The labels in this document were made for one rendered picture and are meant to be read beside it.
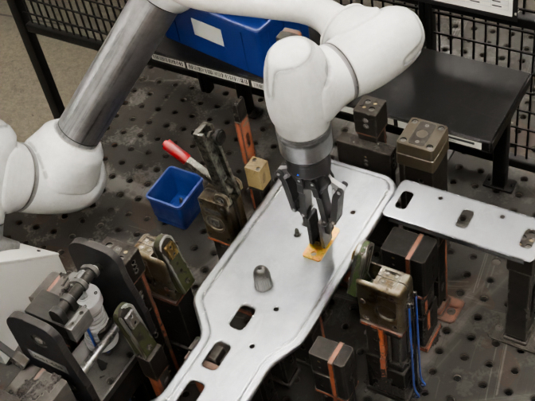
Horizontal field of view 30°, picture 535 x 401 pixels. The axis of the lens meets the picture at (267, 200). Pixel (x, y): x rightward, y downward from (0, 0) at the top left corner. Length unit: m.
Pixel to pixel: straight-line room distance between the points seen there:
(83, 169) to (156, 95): 0.52
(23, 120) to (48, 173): 1.66
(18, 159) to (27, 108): 1.74
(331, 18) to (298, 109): 0.19
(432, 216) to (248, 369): 0.45
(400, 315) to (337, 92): 0.42
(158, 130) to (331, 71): 1.09
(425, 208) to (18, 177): 0.86
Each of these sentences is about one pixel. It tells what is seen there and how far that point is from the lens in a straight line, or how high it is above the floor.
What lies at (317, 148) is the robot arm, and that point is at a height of 1.28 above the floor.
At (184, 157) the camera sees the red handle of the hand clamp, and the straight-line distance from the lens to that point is 1.85.
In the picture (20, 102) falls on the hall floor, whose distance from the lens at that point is 3.95.
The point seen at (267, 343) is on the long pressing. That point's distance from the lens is 1.71.
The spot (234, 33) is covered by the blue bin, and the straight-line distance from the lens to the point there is 2.10.
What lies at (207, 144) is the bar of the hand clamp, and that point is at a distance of 1.77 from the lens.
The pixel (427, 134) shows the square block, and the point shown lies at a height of 1.06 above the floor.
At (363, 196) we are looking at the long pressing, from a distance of 1.90.
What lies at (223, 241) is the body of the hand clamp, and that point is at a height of 0.94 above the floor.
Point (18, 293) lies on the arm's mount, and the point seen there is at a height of 0.81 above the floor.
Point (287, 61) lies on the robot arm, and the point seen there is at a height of 1.45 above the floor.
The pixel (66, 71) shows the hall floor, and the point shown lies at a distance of 4.01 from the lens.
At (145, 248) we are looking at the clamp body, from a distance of 1.80.
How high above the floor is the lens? 2.40
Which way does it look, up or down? 47 degrees down
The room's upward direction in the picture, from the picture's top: 12 degrees counter-clockwise
